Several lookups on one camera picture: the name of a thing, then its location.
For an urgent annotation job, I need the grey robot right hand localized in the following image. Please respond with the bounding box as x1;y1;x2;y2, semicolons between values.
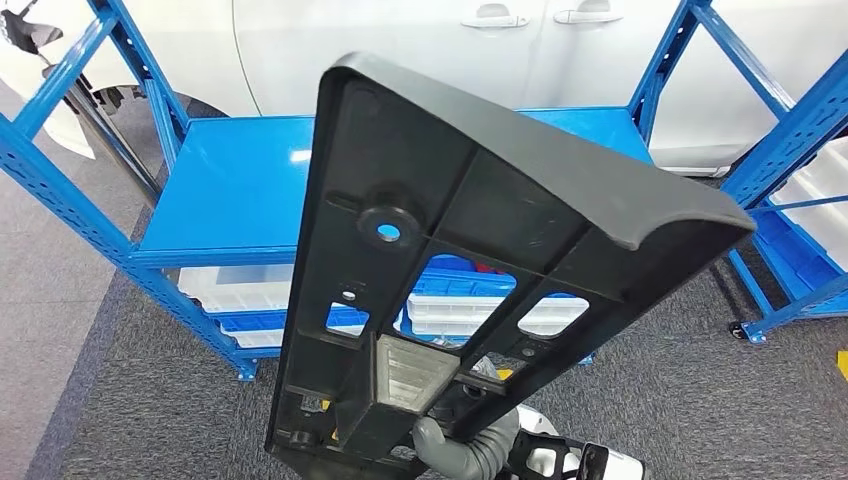
410;415;476;480

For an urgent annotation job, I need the black plastic frame part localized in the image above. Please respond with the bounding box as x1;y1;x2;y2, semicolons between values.
264;51;758;480

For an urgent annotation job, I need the blue metal shelf rack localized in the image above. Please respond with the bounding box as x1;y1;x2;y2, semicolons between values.
725;192;848;344
0;0;848;384

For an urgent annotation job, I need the white plastic bin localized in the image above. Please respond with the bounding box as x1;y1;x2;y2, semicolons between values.
768;135;848;273
221;326;286;350
177;263;296;314
397;293;591;339

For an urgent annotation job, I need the white car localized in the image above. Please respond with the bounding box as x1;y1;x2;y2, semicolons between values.
0;0;848;177

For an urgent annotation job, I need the black car tyre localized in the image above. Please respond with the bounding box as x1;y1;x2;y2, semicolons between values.
62;72;220;200

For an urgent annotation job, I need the white car door handle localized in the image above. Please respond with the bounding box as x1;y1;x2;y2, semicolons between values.
460;3;531;30
553;0;624;26

